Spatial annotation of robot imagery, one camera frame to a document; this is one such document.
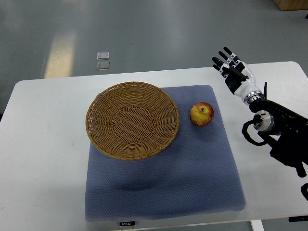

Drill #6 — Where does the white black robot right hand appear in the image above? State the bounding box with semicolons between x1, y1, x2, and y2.
212;47;263;105

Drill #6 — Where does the red yellow apple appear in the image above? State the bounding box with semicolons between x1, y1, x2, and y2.
190;102;214;127

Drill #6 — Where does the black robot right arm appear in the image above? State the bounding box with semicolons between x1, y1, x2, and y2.
242;82;308;178

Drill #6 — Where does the brown wicker basket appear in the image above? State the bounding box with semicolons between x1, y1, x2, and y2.
85;82;180;161

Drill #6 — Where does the wooden box corner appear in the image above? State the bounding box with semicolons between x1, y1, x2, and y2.
273;0;308;11

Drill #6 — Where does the blue quilted mat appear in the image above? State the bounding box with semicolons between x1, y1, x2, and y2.
85;85;246;222

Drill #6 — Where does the lower floor metal plate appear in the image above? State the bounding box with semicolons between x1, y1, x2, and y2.
97;61;110;70

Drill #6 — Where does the floor metal plate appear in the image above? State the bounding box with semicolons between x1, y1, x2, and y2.
97;51;109;60
97;61;110;70

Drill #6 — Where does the upper floor metal plate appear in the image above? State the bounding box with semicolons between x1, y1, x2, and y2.
97;51;109;60

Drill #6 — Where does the white table leg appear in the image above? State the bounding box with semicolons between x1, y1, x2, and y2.
250;220;264;231

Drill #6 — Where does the black table label tag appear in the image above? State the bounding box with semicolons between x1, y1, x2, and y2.
120;221;135;227

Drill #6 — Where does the black table edge bracket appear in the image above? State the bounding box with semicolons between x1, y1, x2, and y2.
288;216;308;222

